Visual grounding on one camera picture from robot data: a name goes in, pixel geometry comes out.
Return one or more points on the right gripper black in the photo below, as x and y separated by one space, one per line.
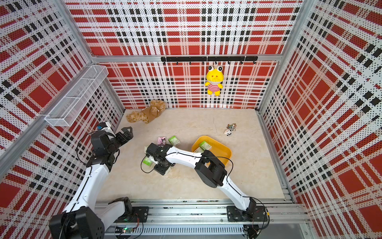
160 170

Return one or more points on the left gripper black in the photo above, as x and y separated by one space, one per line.
129 135

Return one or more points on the green tissue pack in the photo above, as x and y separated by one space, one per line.
147 161
168 170
174 141
205 145
199 150

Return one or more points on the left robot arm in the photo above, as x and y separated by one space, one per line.
79 220

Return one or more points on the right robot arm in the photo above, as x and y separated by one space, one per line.
212 172

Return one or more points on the yellow plastic storage box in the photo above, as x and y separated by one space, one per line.
218 149

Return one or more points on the pink tissue pack far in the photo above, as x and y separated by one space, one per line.
161 141

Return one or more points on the brown teddy bear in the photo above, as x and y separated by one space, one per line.
148 114

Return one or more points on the green circuit board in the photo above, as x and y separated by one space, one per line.
124 230

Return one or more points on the yellow frog plush toy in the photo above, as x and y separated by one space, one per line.
214 80

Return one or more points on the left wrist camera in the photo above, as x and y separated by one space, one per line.
106 126

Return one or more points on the white wire mesh shelf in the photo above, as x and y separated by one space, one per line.
73 102

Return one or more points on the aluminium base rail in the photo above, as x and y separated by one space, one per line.
202 218

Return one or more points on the small keychain toy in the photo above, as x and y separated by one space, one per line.
230 129

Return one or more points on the black hook rail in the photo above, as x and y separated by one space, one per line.
210 59

